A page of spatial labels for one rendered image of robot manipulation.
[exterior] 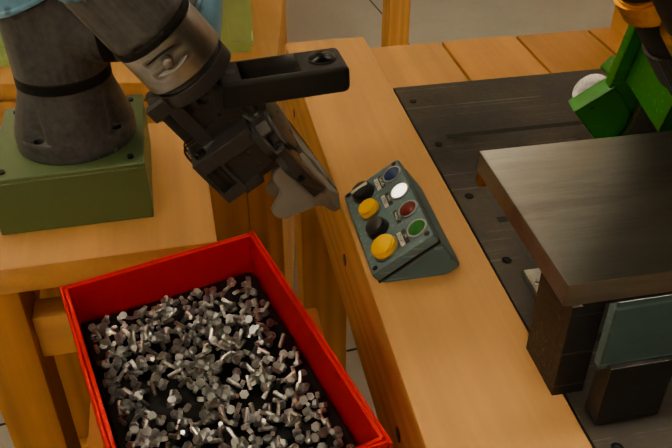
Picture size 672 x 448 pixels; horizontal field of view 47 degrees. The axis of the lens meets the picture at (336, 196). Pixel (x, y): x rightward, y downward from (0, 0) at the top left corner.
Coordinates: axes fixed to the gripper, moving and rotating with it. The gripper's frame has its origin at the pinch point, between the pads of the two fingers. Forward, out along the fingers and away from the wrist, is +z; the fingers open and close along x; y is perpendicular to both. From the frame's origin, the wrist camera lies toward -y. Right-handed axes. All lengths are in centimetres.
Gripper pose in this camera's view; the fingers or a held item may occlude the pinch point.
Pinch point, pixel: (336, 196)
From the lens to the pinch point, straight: 77.3
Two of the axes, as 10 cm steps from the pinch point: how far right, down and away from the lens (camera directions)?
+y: -8.1, 5.5, 1.9
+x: 2.1, 5.7, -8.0
